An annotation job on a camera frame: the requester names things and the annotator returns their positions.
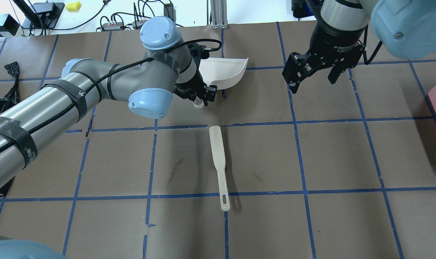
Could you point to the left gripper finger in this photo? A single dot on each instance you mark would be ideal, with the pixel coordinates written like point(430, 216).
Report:
point(209, 94)

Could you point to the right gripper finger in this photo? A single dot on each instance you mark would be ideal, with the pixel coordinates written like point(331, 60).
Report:
point(346, 60)
point(298, 67)

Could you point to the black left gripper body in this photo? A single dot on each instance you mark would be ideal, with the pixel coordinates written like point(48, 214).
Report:
point(189, 87)

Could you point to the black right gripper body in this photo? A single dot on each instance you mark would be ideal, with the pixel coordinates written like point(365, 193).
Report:
point(333, 44)

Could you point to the beige plastic dustpan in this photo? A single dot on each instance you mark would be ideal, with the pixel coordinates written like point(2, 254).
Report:
point(222, 72)

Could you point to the beige hand brush black bristles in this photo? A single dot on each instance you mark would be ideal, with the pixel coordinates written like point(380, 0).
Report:
point(219, 161)

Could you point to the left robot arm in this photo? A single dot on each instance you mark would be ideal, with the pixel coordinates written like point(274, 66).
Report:
point(169, 67)

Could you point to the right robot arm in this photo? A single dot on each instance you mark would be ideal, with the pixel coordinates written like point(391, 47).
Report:
point(349, 30)

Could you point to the yellow paper cup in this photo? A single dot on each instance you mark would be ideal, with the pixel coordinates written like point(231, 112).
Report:
point(73, 7)

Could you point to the black monitor stand base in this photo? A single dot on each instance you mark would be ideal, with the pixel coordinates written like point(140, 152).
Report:
point(40, 14)

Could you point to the black box on desk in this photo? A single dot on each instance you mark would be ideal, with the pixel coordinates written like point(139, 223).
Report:
point(8, 26)

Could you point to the aluminium frame post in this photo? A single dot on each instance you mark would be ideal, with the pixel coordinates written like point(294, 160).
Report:
point(218, 14)

